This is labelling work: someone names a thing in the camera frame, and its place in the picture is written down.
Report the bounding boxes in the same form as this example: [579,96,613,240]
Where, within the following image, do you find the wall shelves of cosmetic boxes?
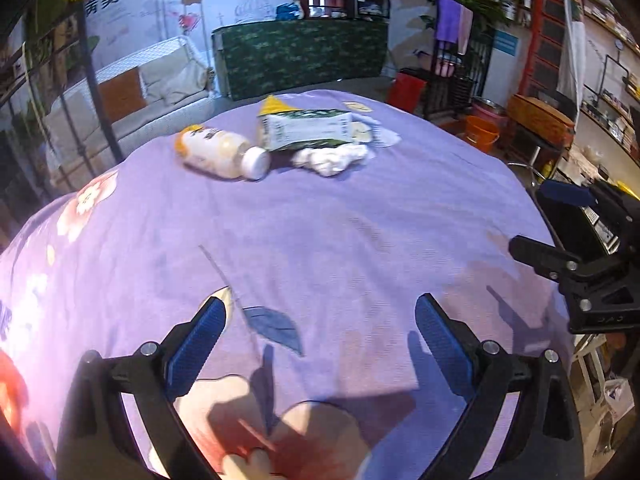
[575,0,640,163]

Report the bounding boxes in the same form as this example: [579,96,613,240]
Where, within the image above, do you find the brown cushion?
[97,67,149,109]

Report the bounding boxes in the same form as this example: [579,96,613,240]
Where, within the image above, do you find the orange bucket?
[463,114,501,155]

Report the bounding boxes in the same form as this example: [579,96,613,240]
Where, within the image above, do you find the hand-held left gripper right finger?
[414,292,587,480]

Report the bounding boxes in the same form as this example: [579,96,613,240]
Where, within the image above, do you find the black pipe with gauge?
[599,39,627,92]

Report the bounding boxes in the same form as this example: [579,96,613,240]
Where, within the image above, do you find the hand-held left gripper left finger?
[55,296,228,480]

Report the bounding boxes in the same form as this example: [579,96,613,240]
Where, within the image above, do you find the white tissue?
[291,142,371,178]

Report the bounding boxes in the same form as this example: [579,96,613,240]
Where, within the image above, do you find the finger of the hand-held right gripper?
[538,179,597,208]
[508,234,582,282]

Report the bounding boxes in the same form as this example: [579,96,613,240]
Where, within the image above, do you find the black swivel stool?
[514,130,557,183]

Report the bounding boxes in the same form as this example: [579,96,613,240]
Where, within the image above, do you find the purple floral blanket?
[0,88,577,480]

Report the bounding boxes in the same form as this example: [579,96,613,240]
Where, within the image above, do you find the pink bucket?
[469,97,509,127]

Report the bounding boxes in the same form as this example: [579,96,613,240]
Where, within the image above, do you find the purple towel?
[433,0,464,44]

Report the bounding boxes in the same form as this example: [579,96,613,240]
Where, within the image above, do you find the green white carton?
[257,108,357,152]

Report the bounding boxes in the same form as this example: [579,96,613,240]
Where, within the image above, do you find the white low cabinet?
[560,142,627,187]

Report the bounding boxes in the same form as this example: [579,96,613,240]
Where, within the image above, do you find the white cart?
[570,332,640,462]

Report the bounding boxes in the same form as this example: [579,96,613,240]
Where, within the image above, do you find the white leaning board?
[557,0,587,112]

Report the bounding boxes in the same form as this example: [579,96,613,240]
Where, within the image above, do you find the yellow white plastic bottle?
[174,126,272,181]

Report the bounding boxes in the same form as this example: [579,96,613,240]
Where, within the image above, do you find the black metal rack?
[424,0,497,122]

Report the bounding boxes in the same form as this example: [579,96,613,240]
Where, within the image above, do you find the clear plastic bag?
[602,377,637,422]

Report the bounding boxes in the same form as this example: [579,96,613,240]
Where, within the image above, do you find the green hanging plant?
[20,0,117,62]

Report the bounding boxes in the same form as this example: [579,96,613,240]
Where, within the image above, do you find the green patterned counter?
[212,17,391,102]

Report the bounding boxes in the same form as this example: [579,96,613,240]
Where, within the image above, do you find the white swing sofa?
[44,35,217,183]

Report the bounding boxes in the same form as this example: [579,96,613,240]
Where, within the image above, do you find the black metal stand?
[80,0,125,163]

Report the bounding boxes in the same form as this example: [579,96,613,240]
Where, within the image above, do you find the blue wall sign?
[494,29,519,56]

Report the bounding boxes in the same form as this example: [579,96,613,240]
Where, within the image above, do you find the white blue wrapper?
[350,112,402,149]

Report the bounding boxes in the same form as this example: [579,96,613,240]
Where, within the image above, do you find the brown patterned suitcase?
[504,93,577,149]

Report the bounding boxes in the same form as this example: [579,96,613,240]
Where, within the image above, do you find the red bin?
[387,72,429,115]

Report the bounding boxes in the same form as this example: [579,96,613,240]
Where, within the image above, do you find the black display box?
[343,0,391,20]

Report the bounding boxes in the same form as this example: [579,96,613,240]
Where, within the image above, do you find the red ladder shelf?
[517,0,572,107]

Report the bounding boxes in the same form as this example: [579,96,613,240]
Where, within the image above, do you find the pink towel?
[457,4,475,56]

